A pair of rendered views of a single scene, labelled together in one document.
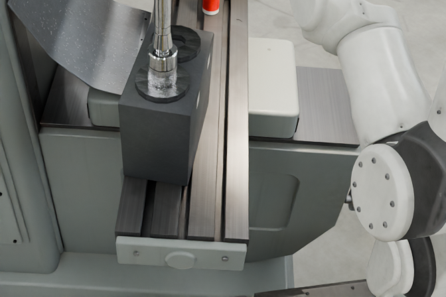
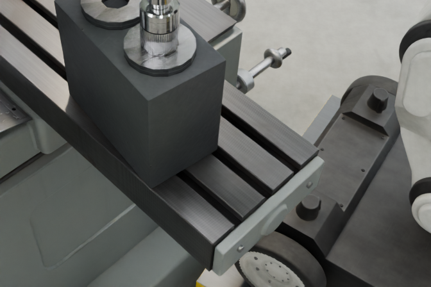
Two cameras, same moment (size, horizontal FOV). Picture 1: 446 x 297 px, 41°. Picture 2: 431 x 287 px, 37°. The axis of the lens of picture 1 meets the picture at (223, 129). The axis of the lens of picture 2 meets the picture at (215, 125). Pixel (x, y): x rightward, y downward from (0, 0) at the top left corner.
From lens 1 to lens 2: 56 cm
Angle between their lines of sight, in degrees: 31
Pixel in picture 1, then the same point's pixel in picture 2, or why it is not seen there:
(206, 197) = (244, 145)
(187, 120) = (223, 67)
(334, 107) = (182, 4)
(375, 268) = (419, 92)
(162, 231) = (249, 205)
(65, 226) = not seen: outside the picture
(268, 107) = not seen: hidden behind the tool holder
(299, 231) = not seen: hidden behind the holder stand
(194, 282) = (143, 275)
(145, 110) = (179, 86)
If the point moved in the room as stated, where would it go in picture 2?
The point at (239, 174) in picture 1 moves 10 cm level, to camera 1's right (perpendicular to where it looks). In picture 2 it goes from (242, 103) to (286, 73)
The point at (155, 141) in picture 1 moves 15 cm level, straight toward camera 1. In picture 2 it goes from (188, 119) to (285, 180)
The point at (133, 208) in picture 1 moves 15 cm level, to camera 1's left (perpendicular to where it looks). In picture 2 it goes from (199, 209) to (110, 277)
